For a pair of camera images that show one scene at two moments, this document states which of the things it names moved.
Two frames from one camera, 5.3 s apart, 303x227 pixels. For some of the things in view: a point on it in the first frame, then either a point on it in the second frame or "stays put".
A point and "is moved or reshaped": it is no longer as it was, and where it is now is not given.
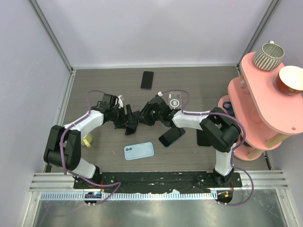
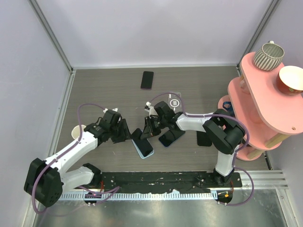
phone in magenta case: [147, 80] stays put
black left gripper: [122, 124] -> [126, 135]
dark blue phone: [174, 100] stays put
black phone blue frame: [171, 136] stays put
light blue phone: [138, 150] is moved or reshaped
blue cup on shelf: [227, 106] stays put
